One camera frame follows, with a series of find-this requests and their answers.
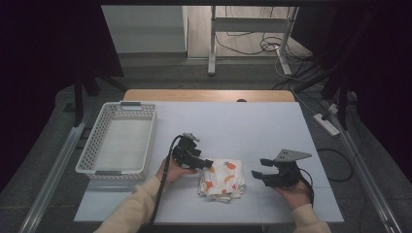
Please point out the person's right hand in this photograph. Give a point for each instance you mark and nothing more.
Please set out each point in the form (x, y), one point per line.
(293, 197)

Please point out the aluminium floor rail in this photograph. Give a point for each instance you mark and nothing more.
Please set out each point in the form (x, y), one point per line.
(48, 187)
(372, 191)

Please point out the white power strip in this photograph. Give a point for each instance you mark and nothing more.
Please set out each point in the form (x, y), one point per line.
(326, 124)

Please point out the white perforated plastic basket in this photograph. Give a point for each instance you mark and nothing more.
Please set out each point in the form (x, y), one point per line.
(123, 145)

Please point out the white power plug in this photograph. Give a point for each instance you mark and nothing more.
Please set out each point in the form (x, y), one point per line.
(333, 108)

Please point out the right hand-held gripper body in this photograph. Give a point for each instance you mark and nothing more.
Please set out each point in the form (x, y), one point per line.
(285, 173)

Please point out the white fruit print baby pants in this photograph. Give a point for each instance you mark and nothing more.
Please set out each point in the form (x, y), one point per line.
(223, 181)

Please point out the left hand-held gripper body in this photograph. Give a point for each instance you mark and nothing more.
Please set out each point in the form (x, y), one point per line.
(186, 153)

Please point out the person's left hand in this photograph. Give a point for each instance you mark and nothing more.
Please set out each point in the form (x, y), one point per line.
(173, 173)

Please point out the white metal desk frame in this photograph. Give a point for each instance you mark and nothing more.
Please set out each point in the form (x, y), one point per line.
(212, 48)

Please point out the black metal stand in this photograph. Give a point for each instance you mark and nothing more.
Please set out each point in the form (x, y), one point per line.
(78, 103)
(343, 106)

